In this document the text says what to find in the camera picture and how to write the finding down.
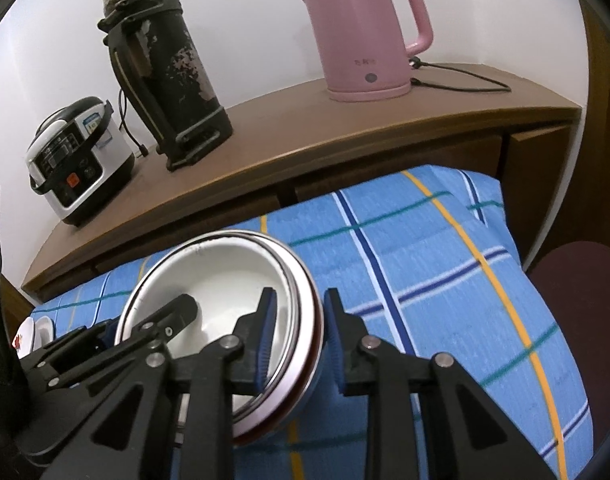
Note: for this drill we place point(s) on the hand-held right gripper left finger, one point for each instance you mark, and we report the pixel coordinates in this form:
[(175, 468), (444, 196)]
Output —
[(265, 340)]

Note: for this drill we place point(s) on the brown wooden panel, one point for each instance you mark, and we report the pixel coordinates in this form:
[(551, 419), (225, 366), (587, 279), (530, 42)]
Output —
[(15, 300)]

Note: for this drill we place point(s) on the worn black thermos flask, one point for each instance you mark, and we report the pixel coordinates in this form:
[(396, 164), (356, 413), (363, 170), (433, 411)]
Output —
[(175, 75)]

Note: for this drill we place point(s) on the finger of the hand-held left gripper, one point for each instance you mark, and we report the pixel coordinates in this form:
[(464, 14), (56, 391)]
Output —
[(92, 337), (175, 315)]

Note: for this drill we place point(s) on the brown wooden cabinet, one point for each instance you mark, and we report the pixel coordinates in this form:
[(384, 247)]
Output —
[(335, 125)]

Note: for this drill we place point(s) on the blue plaid cloth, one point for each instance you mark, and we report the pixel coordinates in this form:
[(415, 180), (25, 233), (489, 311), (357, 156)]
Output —
[(410, 285)]

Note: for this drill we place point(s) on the white plate with red flowers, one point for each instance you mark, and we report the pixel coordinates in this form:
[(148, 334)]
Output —
[(24, 337)]

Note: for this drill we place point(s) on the white enamel bowl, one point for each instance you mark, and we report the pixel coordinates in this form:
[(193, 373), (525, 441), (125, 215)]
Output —
[(225, 280)]

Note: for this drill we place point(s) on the pink electric kettle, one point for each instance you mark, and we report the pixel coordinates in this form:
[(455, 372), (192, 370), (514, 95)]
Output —
[(360, 35)]

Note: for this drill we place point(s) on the black and white rice cooker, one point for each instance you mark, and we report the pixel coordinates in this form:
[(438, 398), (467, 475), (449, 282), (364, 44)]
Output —
[(80, 160)]

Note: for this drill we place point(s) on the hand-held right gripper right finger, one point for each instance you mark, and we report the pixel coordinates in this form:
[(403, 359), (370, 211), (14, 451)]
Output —
[(335, 340)]

